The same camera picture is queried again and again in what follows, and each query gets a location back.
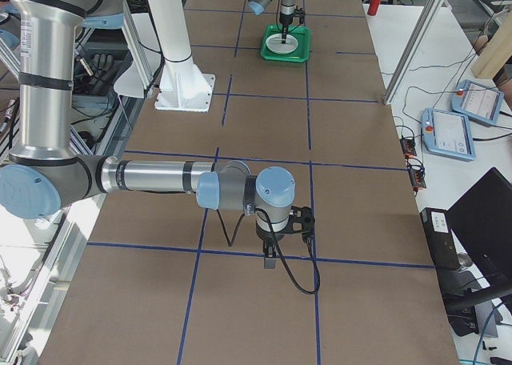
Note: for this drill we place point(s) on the green plastic tray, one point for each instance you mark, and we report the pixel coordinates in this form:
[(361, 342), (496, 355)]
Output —
[(301, 54)]

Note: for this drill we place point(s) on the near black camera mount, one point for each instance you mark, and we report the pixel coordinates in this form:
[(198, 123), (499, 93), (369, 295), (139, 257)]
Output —
[(301, 221)]

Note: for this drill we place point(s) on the near blue teach pendant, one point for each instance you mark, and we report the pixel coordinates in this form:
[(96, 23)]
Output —
[(447, 134)]

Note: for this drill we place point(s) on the orange electronics board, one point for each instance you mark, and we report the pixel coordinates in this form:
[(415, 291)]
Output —
[(414, 165)]

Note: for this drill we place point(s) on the white round plate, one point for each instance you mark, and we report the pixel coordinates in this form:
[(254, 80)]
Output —
[(279, 45)]

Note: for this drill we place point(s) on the aluminium frame post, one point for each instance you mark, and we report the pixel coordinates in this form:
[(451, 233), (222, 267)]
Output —
[(426, 17)]

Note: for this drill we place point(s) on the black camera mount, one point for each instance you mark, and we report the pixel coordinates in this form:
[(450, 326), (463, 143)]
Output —
[(301, 221), (299, 14)]

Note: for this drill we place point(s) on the blue teach pendant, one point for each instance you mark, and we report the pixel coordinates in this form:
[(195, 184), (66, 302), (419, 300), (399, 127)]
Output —
[(447, 134), (478, 102)]

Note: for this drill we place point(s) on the black laptop computer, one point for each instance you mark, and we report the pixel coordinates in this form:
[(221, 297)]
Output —
[(481, 220)]

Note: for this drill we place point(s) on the black box device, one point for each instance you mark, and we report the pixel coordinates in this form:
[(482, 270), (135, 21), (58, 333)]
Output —
[(440, 241)]

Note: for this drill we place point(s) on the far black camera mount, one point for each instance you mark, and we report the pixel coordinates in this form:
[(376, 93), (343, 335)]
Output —
[(299, 14)]

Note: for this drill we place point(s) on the far blue teach pendant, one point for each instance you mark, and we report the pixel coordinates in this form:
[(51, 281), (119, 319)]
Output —
[(478, 102)]

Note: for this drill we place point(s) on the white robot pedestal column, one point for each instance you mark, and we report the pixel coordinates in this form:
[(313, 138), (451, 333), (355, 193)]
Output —
[(183, 87)]

